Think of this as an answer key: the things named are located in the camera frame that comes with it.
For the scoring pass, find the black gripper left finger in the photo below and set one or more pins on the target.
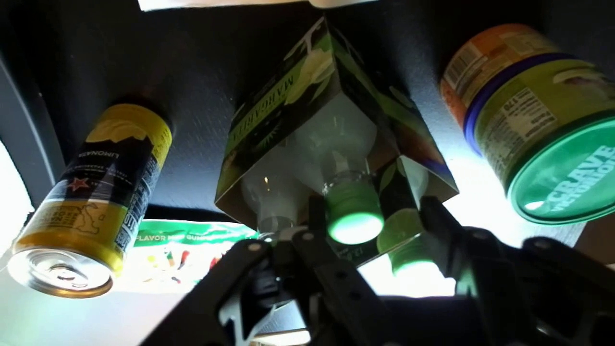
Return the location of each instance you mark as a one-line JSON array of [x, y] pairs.
[[334, 289]]

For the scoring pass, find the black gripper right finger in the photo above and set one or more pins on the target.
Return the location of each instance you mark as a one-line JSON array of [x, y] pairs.
[[478, 289]]

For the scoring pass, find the clear bottle with green cap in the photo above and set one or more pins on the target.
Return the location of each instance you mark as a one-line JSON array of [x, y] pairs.
[[357, 218], [401, 228]]

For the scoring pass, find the green cardboard bottle carrier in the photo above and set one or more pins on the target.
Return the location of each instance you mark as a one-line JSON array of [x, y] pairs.
[[282, 128]]

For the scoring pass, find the green and white printed packet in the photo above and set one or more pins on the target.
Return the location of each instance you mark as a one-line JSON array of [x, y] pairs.
[[194, 234]]

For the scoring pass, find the nut can with green lid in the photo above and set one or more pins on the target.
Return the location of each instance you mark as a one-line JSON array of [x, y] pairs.
[[532, 116]]

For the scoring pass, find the yellow and black drink can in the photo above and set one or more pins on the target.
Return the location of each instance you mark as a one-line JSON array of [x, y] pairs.
[[97, 193]]

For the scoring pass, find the black tray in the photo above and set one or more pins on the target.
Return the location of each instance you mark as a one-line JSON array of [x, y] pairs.
[[26, 122]]

